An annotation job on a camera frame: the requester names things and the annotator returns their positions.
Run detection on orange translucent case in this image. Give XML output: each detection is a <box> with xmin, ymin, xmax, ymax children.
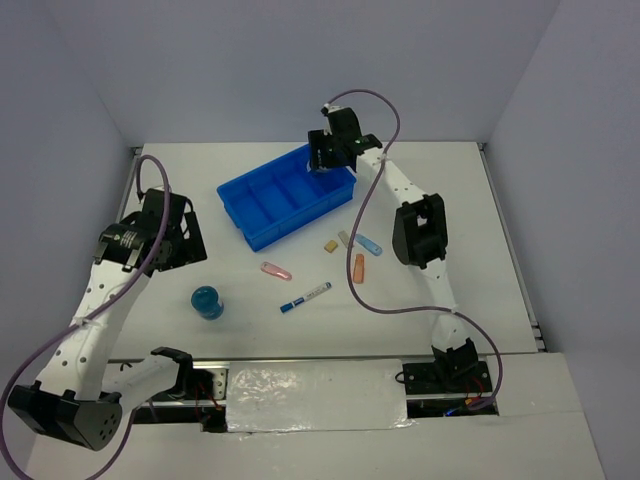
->
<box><xmin>352</xmin><ymin>253</ymin><xmax>365</xmax><ymax>284</ymax></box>

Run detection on pink translucent case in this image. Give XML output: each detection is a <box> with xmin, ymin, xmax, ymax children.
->
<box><xmin>260</xmin><ymin>262</ymin><xmax>292</xmax><ymax>281</ymax></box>

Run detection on grey eraser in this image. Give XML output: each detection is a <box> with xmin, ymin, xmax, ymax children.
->
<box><xmin>338</xmin><ymin>230</ymin><xmax>350</xmax><ymax>249</ymax></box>

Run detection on blue plastic compartment tray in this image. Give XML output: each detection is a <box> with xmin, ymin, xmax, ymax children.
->
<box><xmin>217</xmin><ymin>144</ymin><xmax>356</xmax><ymax>252</ymax></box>

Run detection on blue white marker pen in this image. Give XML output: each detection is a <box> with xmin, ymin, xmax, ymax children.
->
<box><xmin>280</xmin><ymin>282</ymin><xmax>332</xmax><ymax>314</ymax></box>

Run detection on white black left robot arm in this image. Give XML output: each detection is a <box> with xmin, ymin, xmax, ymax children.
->
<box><xmin>8</xmin><ymin>189</ymin><xmax>206</xmax><ymax>451</ymax></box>

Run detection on yellow eraser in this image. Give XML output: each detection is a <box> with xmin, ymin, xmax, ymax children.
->
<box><xmin>324</xmin><ymin>241</ymin><xmax>338</xmax><ymax>253</ymax></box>

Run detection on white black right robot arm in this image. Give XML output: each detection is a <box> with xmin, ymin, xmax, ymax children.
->
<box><xmin>308</xmin><ymin>104</ymin><xmax>478</xmax><ymax>391</ymax></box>

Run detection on blue translucent case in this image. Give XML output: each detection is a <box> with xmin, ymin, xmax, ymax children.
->
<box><xmin>355</xmin><ymin>233</ymin><xmax>383</xmax><ymax>256</ymax></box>

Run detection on white foil covered panel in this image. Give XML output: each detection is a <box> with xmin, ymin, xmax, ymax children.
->
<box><xmin>226</xmin><ymin>359</ymin><xmax>412</xmax><ymax>433</ymax></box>

